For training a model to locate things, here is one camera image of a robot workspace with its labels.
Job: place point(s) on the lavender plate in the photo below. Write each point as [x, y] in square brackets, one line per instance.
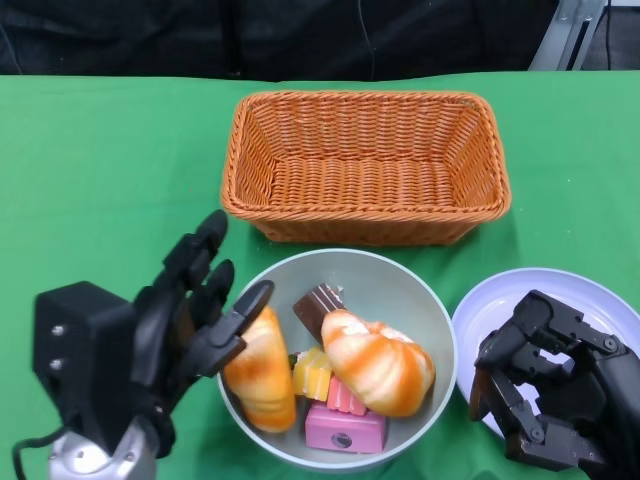
[500, 295]

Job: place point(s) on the grey-green bowl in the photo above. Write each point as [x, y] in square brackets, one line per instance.
[360, 280]

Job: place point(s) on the orange wicker basket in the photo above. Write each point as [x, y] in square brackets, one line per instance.
[360, 185]

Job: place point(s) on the grey metal frame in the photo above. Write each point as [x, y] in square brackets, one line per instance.
[565, 35]

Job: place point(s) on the green tablecloth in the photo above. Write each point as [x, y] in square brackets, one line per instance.
[100, 150]

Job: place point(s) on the pink rectangular cake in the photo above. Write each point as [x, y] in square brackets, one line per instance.
[345, 432]

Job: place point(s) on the black backdrop cloth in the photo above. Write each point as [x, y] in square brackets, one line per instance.
[200, 35]

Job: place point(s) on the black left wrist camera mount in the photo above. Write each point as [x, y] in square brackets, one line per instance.
[80, 340]

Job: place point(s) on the orange striped bread roll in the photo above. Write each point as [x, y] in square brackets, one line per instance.
[380, 365]
[260, 380]

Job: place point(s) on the brown chocolate cake bar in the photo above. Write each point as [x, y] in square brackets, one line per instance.
[312, 307]

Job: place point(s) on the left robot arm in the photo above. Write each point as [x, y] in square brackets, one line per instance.
[125, 460]

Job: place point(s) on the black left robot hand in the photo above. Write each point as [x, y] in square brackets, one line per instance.
[165, 320]

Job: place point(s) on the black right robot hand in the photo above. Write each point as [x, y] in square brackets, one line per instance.
[600, 390]

